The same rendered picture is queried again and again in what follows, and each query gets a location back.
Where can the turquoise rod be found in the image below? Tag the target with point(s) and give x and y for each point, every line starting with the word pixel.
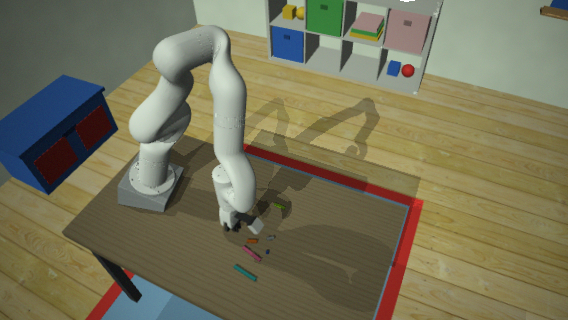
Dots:
pixel 245 273

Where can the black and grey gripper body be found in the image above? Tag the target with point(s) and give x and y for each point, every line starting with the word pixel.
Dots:
pixel 228 216

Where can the pink rod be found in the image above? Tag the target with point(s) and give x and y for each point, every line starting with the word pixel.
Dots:
pixel 251 253

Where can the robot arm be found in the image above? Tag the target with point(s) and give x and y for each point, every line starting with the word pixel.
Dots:
pixel 173 57

